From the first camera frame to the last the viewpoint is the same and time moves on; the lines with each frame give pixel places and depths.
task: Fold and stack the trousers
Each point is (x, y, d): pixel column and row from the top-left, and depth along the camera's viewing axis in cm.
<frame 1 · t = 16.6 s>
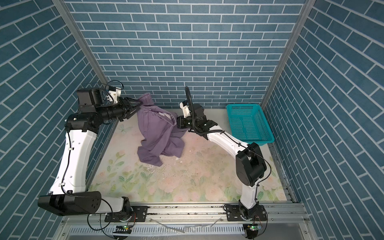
left hand: (141, 104, 66), fingers open
right hand: (172, 118, 82), fingers closed
purple trousers: (160, 135, 86), point 18 cm above the table
teal plastic basket: (248, 123, 114), on the table

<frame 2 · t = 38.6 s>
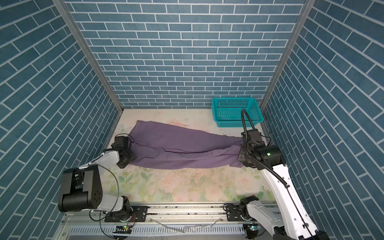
left hand: (130, 157, 92), fingers open
right hand: (243, 154, 71), fingers closed
purple trousers: (157, 145, 100), on the table
teal plastic basket: (228, 117, 118), on the table

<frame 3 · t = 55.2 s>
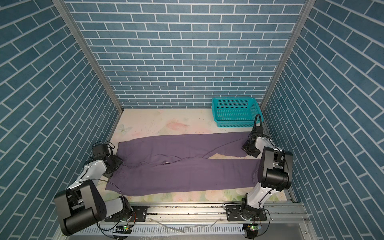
left hand: (117, 163, 88), fingers open
right hand: (246, 148, 96), fingers closed
purple trousers: (176, 162, 92), point 2 cm above the table
the other named things where they were.

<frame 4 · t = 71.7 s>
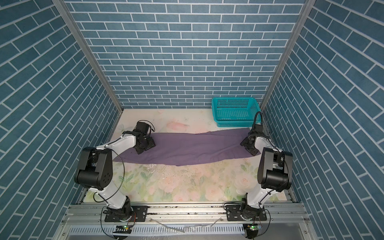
left hand: (150, 145, 96), fingers open
right hand: (245, 144, 96), fingers open
purple trousers: (177, 148, 100), on the table
the other named things where they were.

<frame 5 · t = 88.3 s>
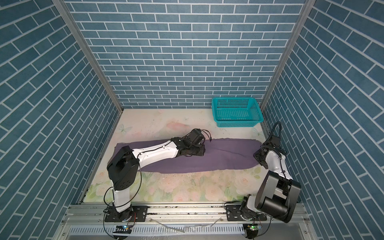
left hand: (204, 150, 88), fingers open
right hand: (259, 156, 88), fingers closed
purple trousers: (221, 154, 98), on the table
the other named things where they were.

